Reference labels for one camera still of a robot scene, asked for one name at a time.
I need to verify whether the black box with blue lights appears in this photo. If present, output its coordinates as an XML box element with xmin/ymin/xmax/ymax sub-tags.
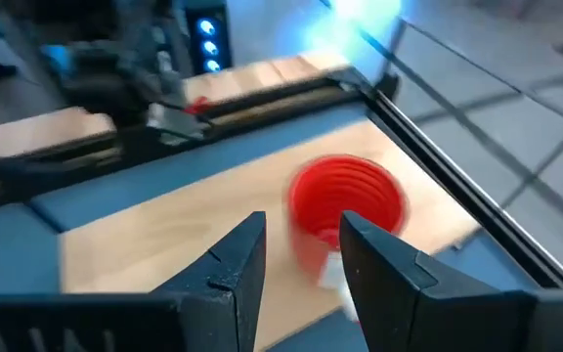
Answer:
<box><xmin>186</xmin><ymin>4</ymin><xmax>234</xmax><ymax>74</ymax></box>

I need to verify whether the black aluminium table frame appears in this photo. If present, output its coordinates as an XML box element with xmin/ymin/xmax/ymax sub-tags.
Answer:
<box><xmin>0</xmin><ymin>66</ymin><xmax>563</xmax><ymax>290</ymax></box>

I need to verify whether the small red clip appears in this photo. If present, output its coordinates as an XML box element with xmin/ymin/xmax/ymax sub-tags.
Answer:
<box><xmin>186</xmin><ymin>96</ymin><xmax>214</xmax><ymax>116</ymax></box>

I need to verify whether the red and white mug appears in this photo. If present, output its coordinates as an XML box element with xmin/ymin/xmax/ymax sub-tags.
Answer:
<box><xmin>285</xmin><ymin>154</ymin><xmax>409</xmax><ymax>324</ymax></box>

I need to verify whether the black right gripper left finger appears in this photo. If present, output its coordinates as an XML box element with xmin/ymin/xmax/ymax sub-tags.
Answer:
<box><xmin>0</xmin><ymin>211</ymin><xmax>267</xmax><ymax>352</ymax></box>

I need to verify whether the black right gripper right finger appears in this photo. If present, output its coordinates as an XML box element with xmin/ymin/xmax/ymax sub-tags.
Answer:
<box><xmin>338</xmin><ymin>210</ymin><xmax>563</xmax><ymax>352</ymax></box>

